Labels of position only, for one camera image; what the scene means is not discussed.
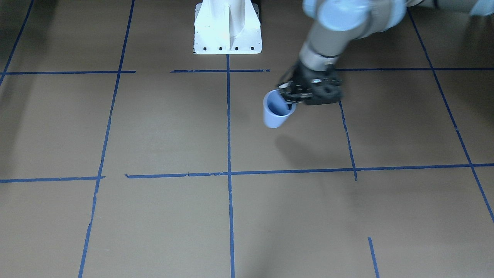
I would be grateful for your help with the light blue ribbed cup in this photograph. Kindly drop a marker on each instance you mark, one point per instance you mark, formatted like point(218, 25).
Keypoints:
point(276, 110)

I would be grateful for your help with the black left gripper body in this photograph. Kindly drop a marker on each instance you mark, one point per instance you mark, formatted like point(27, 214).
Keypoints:
point(302, 76)

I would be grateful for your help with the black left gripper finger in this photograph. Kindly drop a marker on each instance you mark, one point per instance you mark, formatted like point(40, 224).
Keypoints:
point(295, 97)
point(286, 85)

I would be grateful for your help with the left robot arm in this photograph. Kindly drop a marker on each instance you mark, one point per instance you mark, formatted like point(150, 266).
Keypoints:
point(338, 22)

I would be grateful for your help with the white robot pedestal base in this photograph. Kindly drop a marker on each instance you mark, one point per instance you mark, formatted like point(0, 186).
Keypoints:
point(227, 27)

